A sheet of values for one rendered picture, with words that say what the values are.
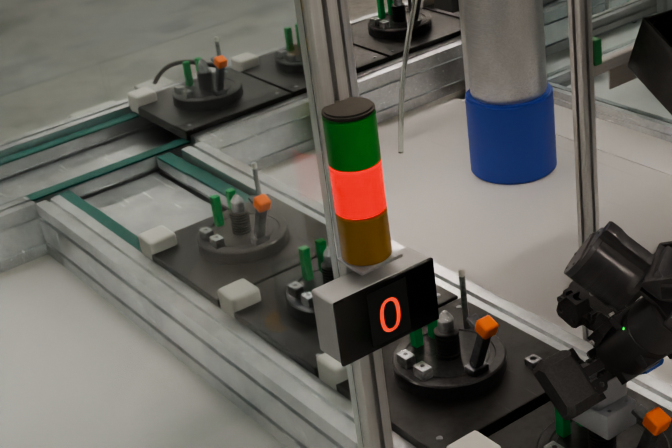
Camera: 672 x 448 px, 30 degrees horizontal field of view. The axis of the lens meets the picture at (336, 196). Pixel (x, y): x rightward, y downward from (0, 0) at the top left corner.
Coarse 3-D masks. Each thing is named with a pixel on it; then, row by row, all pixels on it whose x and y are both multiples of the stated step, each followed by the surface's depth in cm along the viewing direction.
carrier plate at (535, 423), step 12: (636, 396) 144; (540, 408) 145; (552, 408) 144; (648, 408) 142; (516, 420) 143; (528, 420) 143; (540, 420) 143; (552, 420) 142; (504, 432) 142; (516, 432) 141; (528, 432) 141; (540, 432) 141; (504, 444) 140; (516, 444) 139; (528, 444) 139
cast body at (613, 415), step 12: (588, 360) 130; (600, 372) 128; (612, 384) 129; (624, 384) 130; (612, 396) 129; (624, 396) 131; (600, 408) 129; (612, 408) 129; (624, 408) 129; (576, 420) 132; (588, 420) 131; (600, 420) 129; (612, 420) 128; (624, 420) 130; (600, 432) 130; (612, 432) 129
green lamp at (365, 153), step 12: (324, 120) 115; (360, 120) 114; (372, 120) 115; (324, 132) 116; (336, 132) 114; (348, 132) 114; (360, 132) 114; (372, 132) 115; (336, 144) 115; (348, 144) 115; (360, 144) 115; (372, 144) 115; (336, 156) 116; (348, 156) 115; (360, 156) 115; (372, 156) 116; (336, 168) 116; (348, 168) 116; (360, 168) 116
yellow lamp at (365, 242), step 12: (336, 216) 120; (384, 216) 119; (348, 228) 119; (360, 228) 118; (372, 228) 118; (384, 228) 119; (348, 240) 119; (360, 240) 119; (372, 240) 119; (384, 240) 120; (348, 252) 120; (360, 252) 119; (372, 252) 120; (384, 252) 120; (360, 264) 120; (372, 264) 120
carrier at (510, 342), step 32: (448, 320) 151; (384, 352) 159; (416, 352) 155; (448, 352) 152; (512, 352) 156; (544, 352) 155; (416, 384) 149; (448, 384) 148; (480, 384) 148; (512, 384) 150; (416, 416) 146; (448, 416) 145; (480, 416) 145; (512, 416) 145
